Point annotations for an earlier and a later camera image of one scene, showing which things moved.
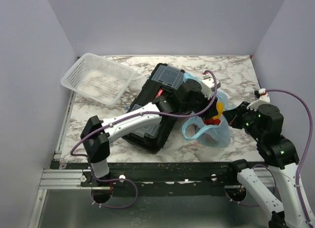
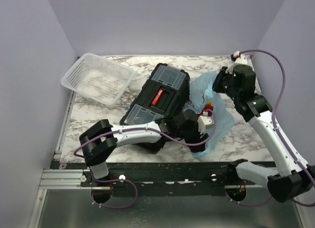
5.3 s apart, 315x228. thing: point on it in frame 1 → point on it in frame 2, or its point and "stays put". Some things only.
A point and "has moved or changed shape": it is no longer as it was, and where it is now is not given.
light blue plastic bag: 208,135 has moved or changed shape
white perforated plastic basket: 100,79 stays put
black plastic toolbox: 157,87 stays put
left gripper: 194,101 → 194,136
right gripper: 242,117 → 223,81
